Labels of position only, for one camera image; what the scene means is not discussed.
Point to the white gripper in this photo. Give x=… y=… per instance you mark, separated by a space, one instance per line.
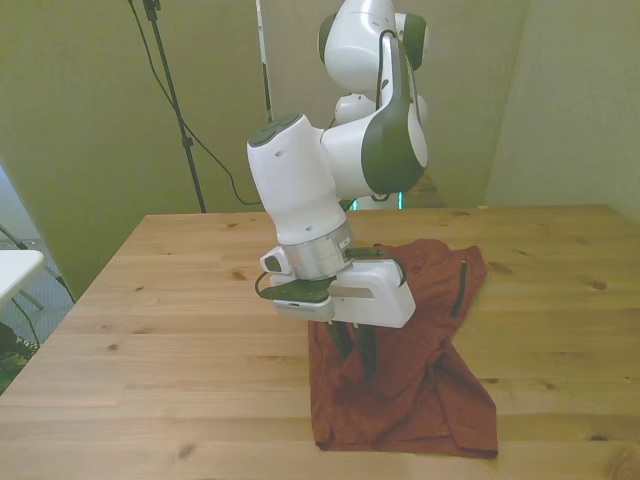
x=385 y=300

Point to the rust red shorts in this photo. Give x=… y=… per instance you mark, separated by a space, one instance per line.
x=400 y=400

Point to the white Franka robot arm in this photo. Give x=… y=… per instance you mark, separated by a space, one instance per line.
x=300 y=175

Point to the white vertical panel edge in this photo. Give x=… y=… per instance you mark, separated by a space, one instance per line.
x=264 y=60

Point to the black tripod stand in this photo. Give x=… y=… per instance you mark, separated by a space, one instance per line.
x=176 y=105

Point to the thin black tripod legs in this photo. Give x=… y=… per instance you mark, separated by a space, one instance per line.
x=55 y=277

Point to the green leafy plant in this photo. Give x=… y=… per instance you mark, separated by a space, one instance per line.
x=12 y=357

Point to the white side table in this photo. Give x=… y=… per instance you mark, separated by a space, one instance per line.
x=15 y=272

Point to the wrist camera box with mount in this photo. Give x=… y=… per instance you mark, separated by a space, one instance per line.
x=302 y=307

